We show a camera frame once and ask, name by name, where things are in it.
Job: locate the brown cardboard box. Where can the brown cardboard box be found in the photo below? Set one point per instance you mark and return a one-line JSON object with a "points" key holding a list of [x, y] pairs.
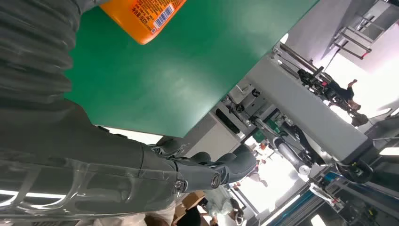
{"points": [[191, 199]]}

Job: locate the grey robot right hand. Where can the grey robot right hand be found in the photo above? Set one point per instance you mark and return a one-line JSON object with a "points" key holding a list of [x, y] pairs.
{"points": [[78, 162]]}

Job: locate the person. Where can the person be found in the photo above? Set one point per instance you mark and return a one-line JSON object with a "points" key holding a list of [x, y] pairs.
{"points": [[343, 93]]}

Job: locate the grey white machine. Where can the grey white machine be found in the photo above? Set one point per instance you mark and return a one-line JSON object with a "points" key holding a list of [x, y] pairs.
{"points": [[311, 112]]}

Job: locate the grey metal rack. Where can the grey metal rack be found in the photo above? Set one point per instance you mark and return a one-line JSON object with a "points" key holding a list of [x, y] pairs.
{"points": [[355, 34]]}

